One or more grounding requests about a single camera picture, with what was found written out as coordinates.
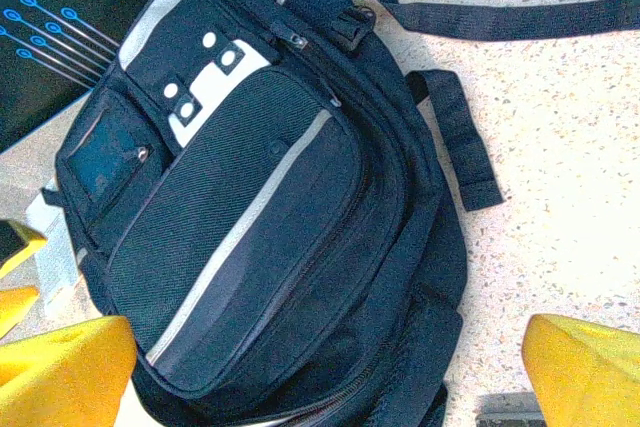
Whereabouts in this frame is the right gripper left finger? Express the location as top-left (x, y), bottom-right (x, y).
top-left (0, 315), bottom-right (139, 427)

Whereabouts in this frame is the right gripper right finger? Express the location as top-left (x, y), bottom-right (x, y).
top-left (522, 313), bottom-right (640, 427)

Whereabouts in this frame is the orange and white notebook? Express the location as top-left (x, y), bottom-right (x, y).
top-left (25, 176), bottom-right (84, 316)

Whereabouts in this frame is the navy blue backpack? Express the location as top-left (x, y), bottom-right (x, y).
top-left (42, 0), bottom-right (640, 427)

